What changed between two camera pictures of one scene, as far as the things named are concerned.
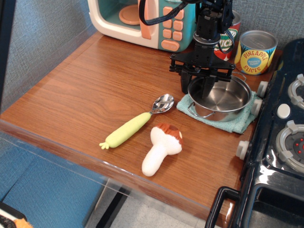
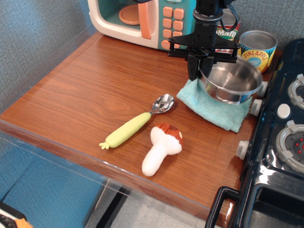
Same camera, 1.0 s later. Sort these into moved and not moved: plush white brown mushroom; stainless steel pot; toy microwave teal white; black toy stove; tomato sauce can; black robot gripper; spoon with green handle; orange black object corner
Moved: black robot gripper; stainless steel pot
Not moved: black toy stove; plush white brown mushroom; toy microwave teal white; tomato sauce can; orange black object corner; spoon with green handle
